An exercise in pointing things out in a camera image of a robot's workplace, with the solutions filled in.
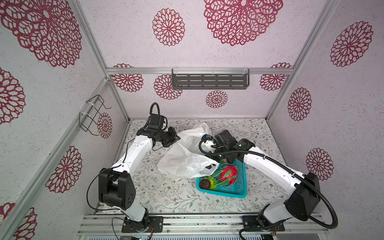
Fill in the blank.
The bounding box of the white plastic bag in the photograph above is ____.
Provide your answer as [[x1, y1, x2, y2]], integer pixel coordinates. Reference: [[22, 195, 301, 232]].
[[157, 123, 219, 179]]

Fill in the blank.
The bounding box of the dark brown round fruit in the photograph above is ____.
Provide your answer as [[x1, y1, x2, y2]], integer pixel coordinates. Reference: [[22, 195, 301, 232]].
[[199, 179, 211, 190]]

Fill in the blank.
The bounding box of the green avocado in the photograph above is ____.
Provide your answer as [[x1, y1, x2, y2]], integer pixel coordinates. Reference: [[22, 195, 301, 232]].
[[208, 177, 221, 190]]

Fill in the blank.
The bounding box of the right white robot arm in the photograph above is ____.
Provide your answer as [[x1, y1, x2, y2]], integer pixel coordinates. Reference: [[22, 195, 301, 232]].
[[199, 130, 320, 227]]

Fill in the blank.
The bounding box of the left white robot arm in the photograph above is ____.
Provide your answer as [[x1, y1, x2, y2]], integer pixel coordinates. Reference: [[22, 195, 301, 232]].
[[98, 114, 180, 225]]

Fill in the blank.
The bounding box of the teal plastic basket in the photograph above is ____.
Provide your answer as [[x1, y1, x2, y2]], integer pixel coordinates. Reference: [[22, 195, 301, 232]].
[[196, 160, 248, 199]]

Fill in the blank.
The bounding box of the grey slotted wall shelf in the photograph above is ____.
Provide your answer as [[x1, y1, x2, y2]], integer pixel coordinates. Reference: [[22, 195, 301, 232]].
[[171, 68, 250, 90]]

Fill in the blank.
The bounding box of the black wire wall rack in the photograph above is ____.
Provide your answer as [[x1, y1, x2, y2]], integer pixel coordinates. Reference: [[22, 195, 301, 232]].
[[78, 95, 111, 136]]

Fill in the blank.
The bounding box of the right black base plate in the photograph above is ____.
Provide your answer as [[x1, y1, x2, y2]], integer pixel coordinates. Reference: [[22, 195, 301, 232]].
[[242, 215, 286, 232]]

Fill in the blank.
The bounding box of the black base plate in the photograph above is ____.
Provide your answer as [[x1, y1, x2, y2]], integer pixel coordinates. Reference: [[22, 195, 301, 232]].
[[242, 215, 286, 232], [122, 216, 164, 234]]

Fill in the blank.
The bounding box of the aluminium front rail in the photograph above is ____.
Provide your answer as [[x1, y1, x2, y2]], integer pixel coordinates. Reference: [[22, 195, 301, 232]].
[[76, 213, 330, 237]]

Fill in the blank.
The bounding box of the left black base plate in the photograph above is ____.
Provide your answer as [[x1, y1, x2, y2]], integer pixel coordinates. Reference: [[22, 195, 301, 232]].
[[122, 216, 164, 234]]

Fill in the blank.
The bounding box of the black corrugated cable conduit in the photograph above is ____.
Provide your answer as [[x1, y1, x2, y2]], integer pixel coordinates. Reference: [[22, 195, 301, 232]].
[[198, 138, 339, 230]]

